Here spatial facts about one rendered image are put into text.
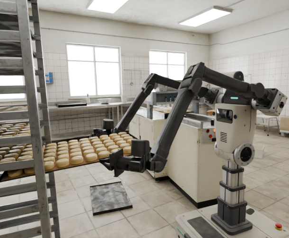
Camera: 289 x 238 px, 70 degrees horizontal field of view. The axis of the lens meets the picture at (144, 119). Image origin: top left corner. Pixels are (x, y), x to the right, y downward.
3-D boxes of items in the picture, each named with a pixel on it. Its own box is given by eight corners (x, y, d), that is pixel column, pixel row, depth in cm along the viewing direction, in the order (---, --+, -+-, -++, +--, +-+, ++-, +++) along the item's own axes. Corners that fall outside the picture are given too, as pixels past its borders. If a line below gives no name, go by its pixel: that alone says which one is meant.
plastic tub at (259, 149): (262, 159, 346) (262, 149, 343) (247, 157, 358) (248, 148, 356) (264, 154, 370) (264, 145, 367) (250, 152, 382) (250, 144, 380)
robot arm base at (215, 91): (212, 104, 150) (219, 89, 151) (205, 99, 147) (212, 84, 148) (205, 103, 158) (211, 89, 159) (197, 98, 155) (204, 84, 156)
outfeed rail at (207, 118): (153, 108, 388) (153, 105, 387) (154, 108, 389) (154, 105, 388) (226, 126, 199) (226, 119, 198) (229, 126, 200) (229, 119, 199)
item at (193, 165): (167, 182, 272) (166, 114, 259) (190, 177, 282) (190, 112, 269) (197, 211, 206) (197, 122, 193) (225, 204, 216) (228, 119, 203)
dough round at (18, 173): (5, 177, 77) (4, 172, 77) (13, 172, 82) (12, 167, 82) (18, 176, 77) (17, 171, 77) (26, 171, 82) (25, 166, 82)
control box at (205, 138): (201, 142, 198) (202, 127, 196) (223, 139, 205) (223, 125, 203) (204, 143, 194) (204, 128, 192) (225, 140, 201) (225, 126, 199)
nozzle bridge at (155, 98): (144, 116, 284) (143, 91, 279) (190, 113, 306) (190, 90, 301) (153, 120, 253) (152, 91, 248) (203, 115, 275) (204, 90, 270)
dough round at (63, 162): (54, 167, 83) (53, 163, 83) (59, 163, 88) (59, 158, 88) (66, 167, 83) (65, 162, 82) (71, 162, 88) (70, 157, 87)
